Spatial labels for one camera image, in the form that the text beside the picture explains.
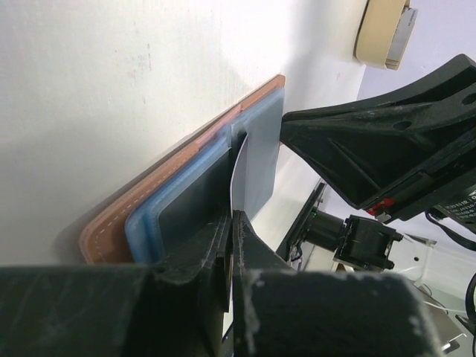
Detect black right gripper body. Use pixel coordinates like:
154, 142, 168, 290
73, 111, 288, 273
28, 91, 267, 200
388, 149, 475, 249

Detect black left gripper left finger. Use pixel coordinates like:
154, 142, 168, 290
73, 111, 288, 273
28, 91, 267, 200
1, 210, 231, 356

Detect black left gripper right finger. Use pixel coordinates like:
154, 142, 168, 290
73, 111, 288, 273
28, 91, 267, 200
232, 210, 443, 356

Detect brown leather card holder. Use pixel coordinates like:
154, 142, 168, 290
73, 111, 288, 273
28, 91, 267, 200
79, 74, 286, 264

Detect beige oval tray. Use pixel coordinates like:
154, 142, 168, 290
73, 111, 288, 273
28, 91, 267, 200
354, 0, 412, 69

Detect grey credit card stack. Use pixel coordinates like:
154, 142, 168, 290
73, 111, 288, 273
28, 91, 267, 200
385, 7, 418, 70

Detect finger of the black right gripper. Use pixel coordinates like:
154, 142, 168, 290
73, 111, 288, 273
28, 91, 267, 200
280, 54, 475, 222

